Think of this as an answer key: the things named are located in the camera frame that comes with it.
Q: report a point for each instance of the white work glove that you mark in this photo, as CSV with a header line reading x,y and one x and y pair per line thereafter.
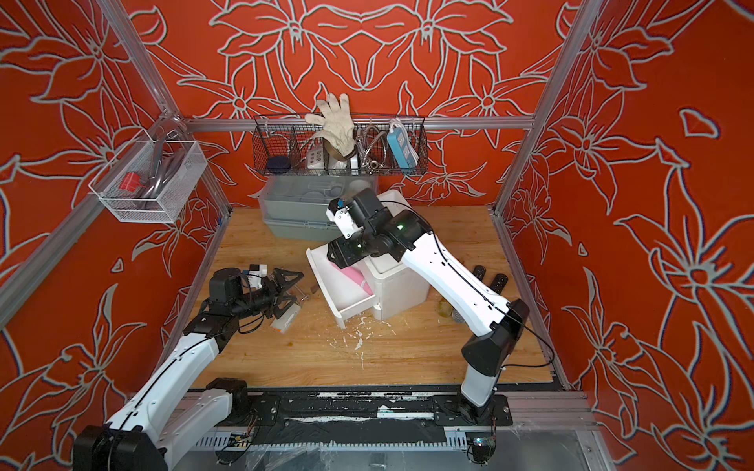
x,y
335,122

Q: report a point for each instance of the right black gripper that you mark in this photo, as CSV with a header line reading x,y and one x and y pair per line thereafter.
x,y
342,253

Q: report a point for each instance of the metal wire clip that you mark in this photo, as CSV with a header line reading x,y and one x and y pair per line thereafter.
x,y
306,294

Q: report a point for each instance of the white wire wall basket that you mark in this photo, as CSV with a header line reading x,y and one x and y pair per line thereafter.
x,y
151,180

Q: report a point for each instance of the pink microphone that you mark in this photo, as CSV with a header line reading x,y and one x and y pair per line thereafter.
x,y
353,278

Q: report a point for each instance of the black sparkly microphone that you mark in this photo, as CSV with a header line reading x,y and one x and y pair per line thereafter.
x,y
499,283
479,272

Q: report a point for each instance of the gold microphone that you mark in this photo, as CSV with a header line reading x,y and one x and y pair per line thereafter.
x,y
444,308

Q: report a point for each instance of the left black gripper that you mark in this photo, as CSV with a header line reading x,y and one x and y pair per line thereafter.
x,y
274,296

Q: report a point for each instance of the small white orange packet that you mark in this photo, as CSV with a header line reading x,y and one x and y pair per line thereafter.
x,y
283,324

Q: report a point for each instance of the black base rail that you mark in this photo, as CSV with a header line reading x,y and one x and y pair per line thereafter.
x,y
360,418

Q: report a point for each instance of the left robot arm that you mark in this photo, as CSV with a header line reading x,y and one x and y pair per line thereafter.
x,y
146,434

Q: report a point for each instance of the white drawer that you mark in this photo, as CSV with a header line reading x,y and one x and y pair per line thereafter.
x,y
344,303

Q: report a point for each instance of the white power strip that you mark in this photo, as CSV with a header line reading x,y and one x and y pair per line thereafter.
x,y
315,159

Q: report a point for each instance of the black wire wall basket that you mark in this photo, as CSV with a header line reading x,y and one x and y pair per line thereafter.
x,y
366,145

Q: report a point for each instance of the white drawer cabinet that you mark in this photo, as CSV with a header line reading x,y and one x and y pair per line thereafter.
x,y
396,287

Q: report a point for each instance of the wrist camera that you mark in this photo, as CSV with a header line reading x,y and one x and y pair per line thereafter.
x,y
338,213
255,275

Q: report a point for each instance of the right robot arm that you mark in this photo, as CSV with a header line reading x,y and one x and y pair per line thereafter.
x,y
496,323

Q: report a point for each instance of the dark blue round lid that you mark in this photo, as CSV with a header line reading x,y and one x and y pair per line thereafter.
x,y
278,165

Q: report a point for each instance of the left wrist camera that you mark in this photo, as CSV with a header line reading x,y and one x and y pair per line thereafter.
x,y
255,275

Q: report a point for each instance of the grey plastic bin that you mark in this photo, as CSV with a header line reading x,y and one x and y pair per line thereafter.
x,y
294,207

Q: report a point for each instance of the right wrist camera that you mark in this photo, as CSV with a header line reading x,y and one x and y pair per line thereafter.
x,y
338,213

